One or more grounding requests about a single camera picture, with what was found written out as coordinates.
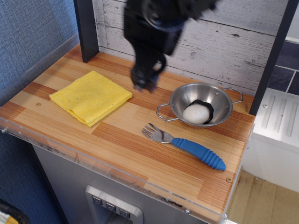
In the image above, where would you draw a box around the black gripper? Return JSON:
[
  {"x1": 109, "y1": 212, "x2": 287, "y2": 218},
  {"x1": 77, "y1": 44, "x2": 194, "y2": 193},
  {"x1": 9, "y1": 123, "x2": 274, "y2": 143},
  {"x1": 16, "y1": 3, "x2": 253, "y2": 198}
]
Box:
[{"x1": 124, "y1": 0, "x2": 184, "y2": 93}]

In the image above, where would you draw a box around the steel colander bowl with handles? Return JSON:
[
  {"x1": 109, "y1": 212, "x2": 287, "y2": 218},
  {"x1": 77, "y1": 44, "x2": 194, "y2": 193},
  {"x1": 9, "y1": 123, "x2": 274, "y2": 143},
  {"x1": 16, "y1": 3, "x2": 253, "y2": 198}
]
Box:
[{"x1": 157, "y1": 83, "x2": 243, "y2": 128}]

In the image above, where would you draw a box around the yellow towel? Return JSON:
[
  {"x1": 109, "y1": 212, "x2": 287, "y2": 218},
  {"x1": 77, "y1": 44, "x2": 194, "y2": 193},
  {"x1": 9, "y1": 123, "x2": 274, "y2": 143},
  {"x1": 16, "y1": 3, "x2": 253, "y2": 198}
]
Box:
[{"x1": 50, "y1": 71, "x2": 133, "y2": 127}]

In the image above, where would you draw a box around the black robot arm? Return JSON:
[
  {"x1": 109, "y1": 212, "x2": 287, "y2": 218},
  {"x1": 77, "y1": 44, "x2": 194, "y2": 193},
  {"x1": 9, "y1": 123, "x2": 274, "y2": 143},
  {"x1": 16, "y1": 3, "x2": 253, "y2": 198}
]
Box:
[{"x1": 124, "y1": 0, "x2": 216, "y2": 92}]

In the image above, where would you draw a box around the grey toy fridge cabinet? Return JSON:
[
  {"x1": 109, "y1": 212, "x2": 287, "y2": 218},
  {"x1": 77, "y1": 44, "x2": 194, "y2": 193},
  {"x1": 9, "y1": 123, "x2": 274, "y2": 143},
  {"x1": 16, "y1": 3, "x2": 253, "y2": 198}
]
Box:
[{"x1": 34, "y1": 146, "x2": 225, "y2": 224}]

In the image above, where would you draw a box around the silver dispenser button panel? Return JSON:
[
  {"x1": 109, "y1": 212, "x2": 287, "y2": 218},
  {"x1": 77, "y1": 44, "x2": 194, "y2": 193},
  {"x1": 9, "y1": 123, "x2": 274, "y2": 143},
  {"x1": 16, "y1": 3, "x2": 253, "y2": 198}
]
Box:
[{"x1": 85, "y1": 185, "x2": 143, "y2": 224}]

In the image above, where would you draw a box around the white toy sink unit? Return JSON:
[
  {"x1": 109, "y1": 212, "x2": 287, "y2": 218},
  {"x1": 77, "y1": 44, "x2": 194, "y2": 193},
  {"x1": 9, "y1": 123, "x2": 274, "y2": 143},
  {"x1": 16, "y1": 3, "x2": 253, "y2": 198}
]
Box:
[{"x1": 242, "y1": 88, "x2": 299, "y2": 192}]

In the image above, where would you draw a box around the clear acrylic edge guard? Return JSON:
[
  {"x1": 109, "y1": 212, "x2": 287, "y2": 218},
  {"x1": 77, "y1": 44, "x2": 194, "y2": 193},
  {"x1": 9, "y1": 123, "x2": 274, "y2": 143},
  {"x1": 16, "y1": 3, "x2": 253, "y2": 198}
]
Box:
[{"x1": 0, "y1": 118, "x2": 230, "y2": 224}]

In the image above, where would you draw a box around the yellow object at corner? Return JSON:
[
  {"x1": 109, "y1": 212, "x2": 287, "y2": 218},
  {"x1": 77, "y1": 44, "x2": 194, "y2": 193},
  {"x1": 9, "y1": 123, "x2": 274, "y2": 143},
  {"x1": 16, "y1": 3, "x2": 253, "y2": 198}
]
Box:
[{"x1": 5, "y1": 216, "x2": 18, "y2": 224}]

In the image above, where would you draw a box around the fork with blue handle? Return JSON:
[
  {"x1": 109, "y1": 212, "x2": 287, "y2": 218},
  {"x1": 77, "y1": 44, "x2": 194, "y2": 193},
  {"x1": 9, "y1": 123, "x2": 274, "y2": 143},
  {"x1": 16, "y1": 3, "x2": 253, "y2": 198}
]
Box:
[{"x1": 142, "y1": 123, "x2": 226, "y2": 171}]

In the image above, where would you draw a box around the dark left frame post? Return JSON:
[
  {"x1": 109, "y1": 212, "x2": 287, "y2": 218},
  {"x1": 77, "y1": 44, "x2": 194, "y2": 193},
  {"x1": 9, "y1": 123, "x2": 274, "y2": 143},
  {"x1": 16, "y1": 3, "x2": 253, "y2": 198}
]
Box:
[{"x1": 73, "y1": 0, "x2": 99, "y2": 63}]

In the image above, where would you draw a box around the dark frame post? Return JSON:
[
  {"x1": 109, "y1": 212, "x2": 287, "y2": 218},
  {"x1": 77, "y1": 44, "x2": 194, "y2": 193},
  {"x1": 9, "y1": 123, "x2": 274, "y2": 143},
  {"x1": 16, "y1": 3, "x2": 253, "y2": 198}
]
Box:
[
  {"x1": 73, "y1": 0, "x2": 99, "y2": 63},
  {"x1": 249, "y1": 0, "x2": 299, "y2": 116}
]

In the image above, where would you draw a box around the dark right frame post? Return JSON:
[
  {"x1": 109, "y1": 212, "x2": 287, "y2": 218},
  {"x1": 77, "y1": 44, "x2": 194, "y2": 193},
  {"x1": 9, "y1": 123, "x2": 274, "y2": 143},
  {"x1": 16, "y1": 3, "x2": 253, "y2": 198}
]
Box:
[{"x1": 249, "y1": 0, "x2": 299, "y2": 116}]

